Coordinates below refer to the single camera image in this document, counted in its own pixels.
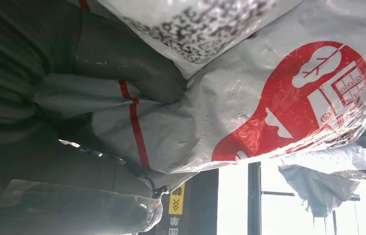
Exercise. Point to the dark window frame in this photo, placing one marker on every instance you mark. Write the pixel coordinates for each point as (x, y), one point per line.
(254, 201)

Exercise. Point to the black scanner post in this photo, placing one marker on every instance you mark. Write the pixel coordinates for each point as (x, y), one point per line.
(202, 201)

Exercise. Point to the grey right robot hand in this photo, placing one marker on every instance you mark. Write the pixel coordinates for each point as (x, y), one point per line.
(131, 55)

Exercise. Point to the black yellow post label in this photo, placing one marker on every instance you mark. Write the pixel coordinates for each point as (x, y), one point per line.
(176, 201)

